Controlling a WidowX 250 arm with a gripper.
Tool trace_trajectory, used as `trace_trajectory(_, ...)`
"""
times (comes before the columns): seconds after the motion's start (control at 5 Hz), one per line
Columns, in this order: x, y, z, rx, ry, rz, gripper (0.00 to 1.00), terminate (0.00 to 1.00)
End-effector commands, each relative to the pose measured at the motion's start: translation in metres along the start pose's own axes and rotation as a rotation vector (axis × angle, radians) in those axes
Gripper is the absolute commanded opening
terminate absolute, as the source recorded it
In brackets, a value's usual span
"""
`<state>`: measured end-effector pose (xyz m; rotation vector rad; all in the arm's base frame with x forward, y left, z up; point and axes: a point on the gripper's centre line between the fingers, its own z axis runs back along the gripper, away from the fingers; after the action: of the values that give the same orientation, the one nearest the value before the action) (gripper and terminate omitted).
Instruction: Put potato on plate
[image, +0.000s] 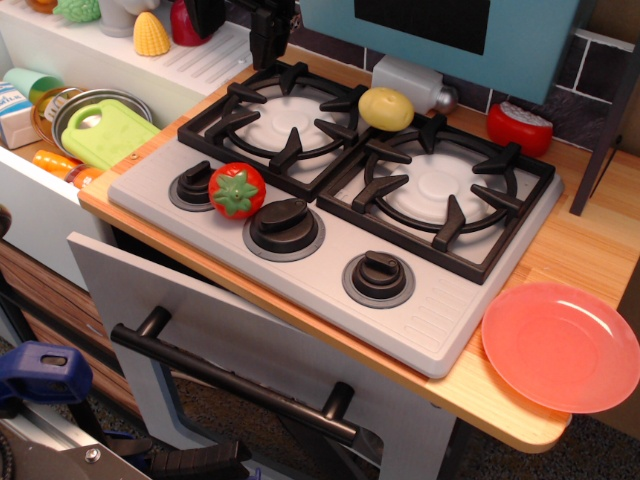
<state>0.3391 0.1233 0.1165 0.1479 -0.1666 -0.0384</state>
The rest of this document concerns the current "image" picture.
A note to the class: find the orange toy carrot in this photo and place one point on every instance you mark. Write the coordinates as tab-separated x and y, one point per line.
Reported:
70	170

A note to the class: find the grey toy faucet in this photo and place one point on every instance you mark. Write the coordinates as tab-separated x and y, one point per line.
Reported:
118	16

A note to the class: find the red toy tomato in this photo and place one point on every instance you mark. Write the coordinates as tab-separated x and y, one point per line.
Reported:
237	190

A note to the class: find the black left stove knob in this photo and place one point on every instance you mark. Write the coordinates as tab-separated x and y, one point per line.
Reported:
189	191

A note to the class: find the black stove knob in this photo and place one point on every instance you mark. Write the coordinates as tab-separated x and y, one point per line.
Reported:
189	191
284	231
378	280

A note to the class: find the white oven door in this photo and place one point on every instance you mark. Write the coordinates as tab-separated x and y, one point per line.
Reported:
402	435

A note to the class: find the black right stove knob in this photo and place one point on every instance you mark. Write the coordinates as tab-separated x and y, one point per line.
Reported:
378	280

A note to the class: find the green toy vegetable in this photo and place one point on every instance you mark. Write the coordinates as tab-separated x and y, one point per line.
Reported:
78	11

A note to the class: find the black burner grate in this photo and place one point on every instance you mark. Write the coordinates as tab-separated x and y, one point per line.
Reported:
300	131
455	200

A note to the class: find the toy milk carton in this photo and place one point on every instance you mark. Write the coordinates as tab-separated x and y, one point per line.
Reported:
16	127

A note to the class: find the yellow toy corn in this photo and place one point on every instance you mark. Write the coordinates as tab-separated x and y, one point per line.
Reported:
149	36

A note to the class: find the red toy cheese wedge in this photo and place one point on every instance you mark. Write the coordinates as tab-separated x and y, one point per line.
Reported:
507	123

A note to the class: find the yellow toy potato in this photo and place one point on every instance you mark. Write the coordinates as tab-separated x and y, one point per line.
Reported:
386	109

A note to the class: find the pink plastic plate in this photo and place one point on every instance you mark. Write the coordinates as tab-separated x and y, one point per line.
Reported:
561	347

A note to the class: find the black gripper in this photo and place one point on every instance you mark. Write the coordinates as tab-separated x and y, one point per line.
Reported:
271	22

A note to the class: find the orange toy fruit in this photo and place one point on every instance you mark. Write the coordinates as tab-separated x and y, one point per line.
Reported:
42	6

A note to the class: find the mint green cup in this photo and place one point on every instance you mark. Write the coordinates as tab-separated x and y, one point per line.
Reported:
32	84

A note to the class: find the orange plastic bowl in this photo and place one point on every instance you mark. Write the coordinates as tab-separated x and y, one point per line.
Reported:
46	108

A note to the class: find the green cutting board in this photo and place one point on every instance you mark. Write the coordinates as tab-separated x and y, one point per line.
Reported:
104	133

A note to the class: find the dark red toy pepper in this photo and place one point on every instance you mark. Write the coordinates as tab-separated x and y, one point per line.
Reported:
182	29

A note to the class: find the black oven door handle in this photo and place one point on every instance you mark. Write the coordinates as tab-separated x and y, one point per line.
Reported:
328	421

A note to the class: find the white salt shaker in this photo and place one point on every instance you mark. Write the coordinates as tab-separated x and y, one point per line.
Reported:
424	87

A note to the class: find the black left burner grate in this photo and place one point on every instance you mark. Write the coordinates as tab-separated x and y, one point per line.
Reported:
300	131

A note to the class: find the silver metal bowl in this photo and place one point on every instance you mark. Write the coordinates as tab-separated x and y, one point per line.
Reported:
90	97

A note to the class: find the black right burner grate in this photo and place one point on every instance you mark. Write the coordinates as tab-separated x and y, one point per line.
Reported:
455	200

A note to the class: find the blue clamp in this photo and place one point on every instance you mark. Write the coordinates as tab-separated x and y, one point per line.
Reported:
43	373

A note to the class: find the black middle stove knob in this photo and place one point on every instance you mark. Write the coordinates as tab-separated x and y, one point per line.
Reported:
284	231

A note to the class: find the white toy sink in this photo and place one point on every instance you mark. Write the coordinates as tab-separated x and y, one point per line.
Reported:
44	208

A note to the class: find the grey toy stove top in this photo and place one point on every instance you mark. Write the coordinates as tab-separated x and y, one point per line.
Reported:
427	333

